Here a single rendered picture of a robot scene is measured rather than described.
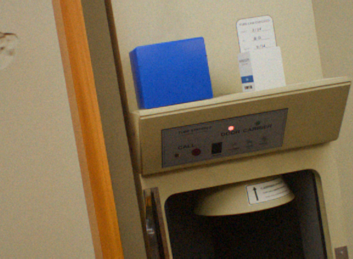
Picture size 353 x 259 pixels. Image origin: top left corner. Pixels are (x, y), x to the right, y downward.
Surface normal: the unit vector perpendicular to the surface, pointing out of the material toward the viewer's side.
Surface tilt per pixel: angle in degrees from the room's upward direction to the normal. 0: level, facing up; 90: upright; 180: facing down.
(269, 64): 90
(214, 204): 66
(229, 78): 90
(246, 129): 135
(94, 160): 90
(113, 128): 90
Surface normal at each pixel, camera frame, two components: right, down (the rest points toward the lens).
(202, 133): 0.23, 0.71
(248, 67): -0.94, 0.17
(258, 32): 0.17, 0.03
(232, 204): -0.31, -0.31
